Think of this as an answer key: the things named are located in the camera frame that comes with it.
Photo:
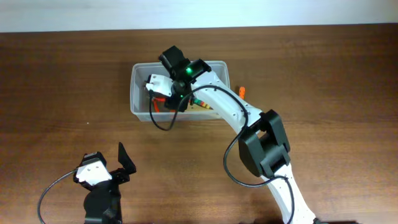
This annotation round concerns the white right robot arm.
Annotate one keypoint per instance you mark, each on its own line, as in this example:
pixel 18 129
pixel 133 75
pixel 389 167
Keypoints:
pixel 261 138

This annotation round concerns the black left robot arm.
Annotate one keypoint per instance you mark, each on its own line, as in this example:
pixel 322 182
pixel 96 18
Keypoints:
pixel 103 202

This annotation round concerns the clear box of bits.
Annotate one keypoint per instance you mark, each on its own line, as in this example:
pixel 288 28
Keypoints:
pixel 200 103

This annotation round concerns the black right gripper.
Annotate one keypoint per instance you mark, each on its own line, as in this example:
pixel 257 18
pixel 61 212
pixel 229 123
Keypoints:
pixel 171 104

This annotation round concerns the orange perforated bar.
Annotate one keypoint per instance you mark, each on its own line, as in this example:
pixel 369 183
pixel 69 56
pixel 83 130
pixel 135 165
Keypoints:
pixel 242 92

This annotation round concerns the orange scraper wooden handle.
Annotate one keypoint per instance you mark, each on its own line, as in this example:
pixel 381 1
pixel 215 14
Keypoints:
pixel 198 112

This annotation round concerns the clear plastic storage container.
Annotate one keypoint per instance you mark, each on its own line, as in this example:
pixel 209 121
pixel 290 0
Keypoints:
pixel 139 97

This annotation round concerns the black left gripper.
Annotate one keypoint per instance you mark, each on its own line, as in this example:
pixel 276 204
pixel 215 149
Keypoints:
pixel 121 175

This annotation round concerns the red handled cutting pliers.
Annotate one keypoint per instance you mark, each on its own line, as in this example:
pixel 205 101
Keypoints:
pixel 156 101

